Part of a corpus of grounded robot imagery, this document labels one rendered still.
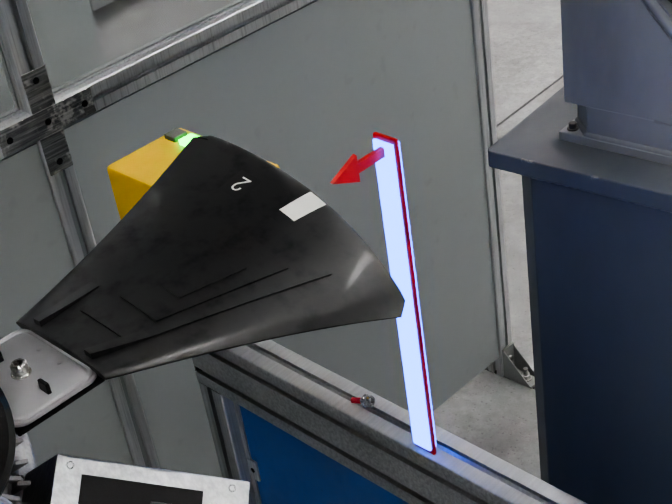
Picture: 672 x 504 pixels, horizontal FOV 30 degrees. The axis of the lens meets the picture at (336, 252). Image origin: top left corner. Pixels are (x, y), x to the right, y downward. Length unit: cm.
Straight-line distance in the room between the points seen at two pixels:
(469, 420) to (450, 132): 61
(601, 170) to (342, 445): 38
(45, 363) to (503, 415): 177
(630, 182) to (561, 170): 8
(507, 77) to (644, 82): 253
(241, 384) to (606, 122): 48
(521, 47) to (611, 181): 272
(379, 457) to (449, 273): 115
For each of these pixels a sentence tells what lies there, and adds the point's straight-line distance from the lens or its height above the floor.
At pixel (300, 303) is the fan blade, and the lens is 86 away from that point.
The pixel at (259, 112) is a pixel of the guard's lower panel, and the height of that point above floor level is 84.
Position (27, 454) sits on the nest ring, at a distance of 101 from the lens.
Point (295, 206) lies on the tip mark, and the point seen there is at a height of 119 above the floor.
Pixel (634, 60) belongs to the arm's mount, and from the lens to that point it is 128.
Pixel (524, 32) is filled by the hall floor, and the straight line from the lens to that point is 410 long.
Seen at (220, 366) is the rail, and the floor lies 83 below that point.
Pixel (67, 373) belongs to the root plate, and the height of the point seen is 118.
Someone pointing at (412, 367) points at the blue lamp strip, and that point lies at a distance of 112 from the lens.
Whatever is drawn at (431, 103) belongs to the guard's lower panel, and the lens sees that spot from 217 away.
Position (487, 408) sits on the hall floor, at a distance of 255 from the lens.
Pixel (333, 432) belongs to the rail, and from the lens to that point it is 128.
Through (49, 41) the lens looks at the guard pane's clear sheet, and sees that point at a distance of 165.
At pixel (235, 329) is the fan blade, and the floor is 117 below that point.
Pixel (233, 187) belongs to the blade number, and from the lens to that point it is 94.
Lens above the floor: 166
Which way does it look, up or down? 33 degrees down
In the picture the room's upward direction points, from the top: 9 degrees counter-clockwise
